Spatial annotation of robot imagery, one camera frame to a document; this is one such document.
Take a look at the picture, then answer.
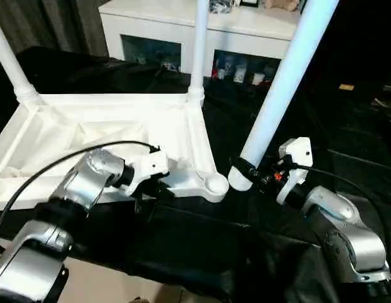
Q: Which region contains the white plastic table leg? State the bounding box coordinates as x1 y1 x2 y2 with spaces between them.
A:
0 14 39 105
227 0 340 192
188 0 211 107

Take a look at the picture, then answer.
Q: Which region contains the small grey object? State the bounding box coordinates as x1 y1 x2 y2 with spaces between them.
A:
209 0 235 13

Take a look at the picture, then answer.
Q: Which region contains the white cabinet with glass doors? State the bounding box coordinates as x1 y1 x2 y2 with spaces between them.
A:
99 0 303 89

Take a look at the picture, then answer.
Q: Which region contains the black work mat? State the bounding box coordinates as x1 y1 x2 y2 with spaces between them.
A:
0 45 391 303

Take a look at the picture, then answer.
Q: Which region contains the grey curtain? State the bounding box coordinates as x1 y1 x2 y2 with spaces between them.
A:
0 0 111 57

